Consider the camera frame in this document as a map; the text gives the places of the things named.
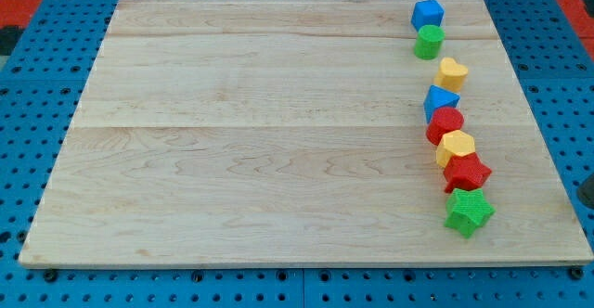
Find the blue cube block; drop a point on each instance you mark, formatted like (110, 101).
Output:
(427, 12)

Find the wooden board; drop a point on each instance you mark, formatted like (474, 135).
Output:
(217, 134)

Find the blue triangle block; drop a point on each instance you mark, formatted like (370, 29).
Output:
(436, 98)

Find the red cylinder block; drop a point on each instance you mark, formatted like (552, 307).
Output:
(443, 120)

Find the yellow hexagon block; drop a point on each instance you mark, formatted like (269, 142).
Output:
(455, 143)

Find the yellow heart block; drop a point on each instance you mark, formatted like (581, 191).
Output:
(451, 75)

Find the green cylinder block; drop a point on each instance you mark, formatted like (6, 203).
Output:
(429, 41)

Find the red star block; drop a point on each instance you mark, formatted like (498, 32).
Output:
(465, 172)

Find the green star block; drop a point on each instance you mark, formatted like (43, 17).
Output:
(467, 210)

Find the black round object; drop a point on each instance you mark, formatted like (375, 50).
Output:
(585, 192)

